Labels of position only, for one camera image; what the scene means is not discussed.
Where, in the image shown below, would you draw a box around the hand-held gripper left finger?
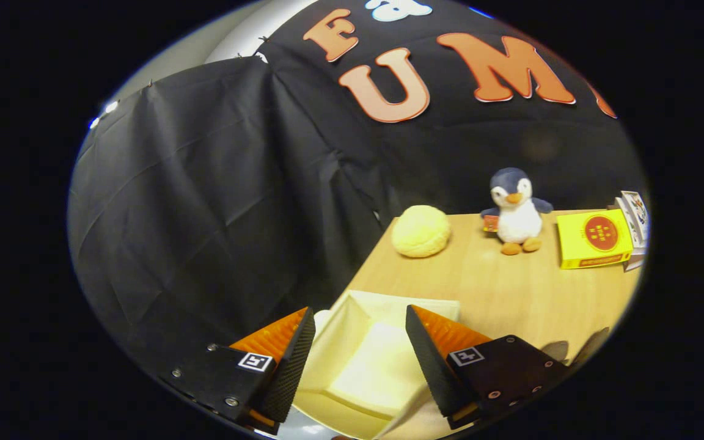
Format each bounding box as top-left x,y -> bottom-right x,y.
156,307 -> 317,436

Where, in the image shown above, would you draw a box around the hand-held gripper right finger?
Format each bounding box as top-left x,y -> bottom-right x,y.
405,304 -> 573,430

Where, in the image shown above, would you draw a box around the cream fabric storage box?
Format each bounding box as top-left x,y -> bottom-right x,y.
291,290 -> 461,439

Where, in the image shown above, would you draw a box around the yellow bread-shaped plush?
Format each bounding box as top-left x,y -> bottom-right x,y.
391,205 -> 452,259

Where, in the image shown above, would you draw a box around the plush penguin toy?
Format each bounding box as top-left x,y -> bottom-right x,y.
480,167 -> 554,256

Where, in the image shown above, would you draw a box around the black backdrop cloth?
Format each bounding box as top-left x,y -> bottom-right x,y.
68,0 -> 646,380

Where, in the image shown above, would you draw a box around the yellow book with red circle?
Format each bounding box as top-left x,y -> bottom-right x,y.
557,209 -> 635,270

